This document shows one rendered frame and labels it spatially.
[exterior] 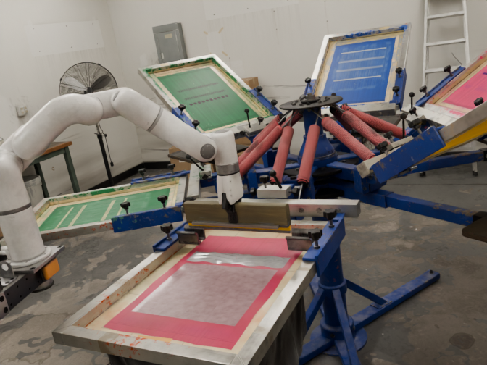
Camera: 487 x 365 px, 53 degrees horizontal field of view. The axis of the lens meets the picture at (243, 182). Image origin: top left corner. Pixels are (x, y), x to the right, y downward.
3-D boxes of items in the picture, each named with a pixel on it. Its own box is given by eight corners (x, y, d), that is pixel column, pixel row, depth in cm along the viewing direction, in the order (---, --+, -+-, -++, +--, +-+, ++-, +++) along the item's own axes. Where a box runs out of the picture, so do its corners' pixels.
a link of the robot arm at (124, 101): (67, 117, 134) (67, 112, 148) (134, 155, 143) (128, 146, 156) (96, 66, 134) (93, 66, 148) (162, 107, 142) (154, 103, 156)
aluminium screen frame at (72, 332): (248, 382, 105) (245, 367, 104) (54, 343, 132) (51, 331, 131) (342, 231, 171) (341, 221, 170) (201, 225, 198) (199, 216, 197)
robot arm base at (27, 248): (-12, 269, 140) (-29, 219, 136) (16, 250, 152) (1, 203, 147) (35, 266, 136) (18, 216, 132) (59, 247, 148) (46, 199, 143)
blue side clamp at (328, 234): (319, 277, 145) (317, 256, 143) (304, 275, 148) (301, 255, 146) (346, 235, 171) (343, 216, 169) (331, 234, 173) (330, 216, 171)
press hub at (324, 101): (366, 366, 242) (339, 96, 203) (293, 355, 260) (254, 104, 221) (381, 322, 275) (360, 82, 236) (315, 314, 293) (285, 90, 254)
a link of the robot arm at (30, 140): (70, 74, 130) (69, 73, 147) (-30, 178, 127) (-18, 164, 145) (111, 112, 135) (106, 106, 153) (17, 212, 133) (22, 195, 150)
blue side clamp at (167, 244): (167, 264, 171) (163, 246, 169) (156, 263, 173) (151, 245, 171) (209, 229, 196) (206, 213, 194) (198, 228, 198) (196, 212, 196)
